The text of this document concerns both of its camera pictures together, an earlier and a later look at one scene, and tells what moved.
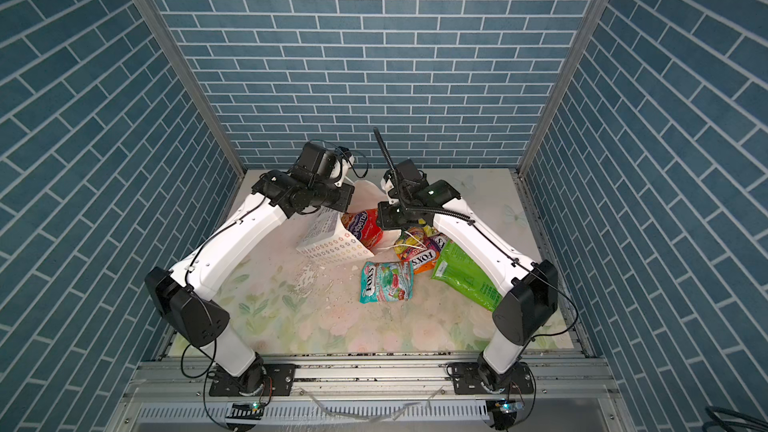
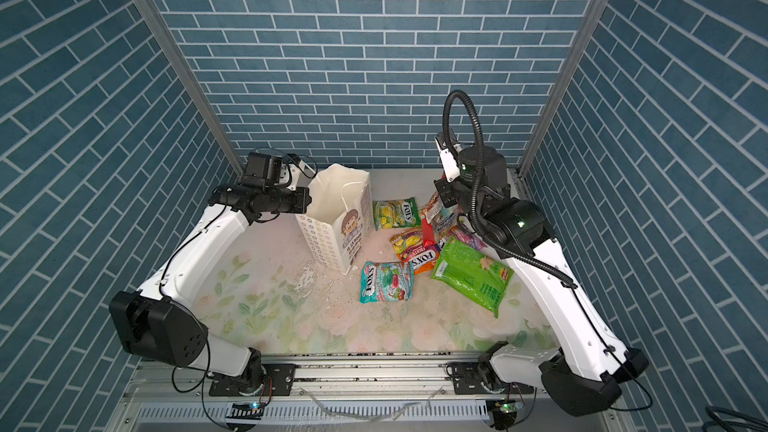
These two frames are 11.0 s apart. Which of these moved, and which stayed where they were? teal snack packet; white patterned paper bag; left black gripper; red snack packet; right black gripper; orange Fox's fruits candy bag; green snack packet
Moved: red snack packet; white patterned paper bag; right black gripper; left black gripper
Stayed: green snack packet; orange Fox's fruits candy bag; teal snack packet
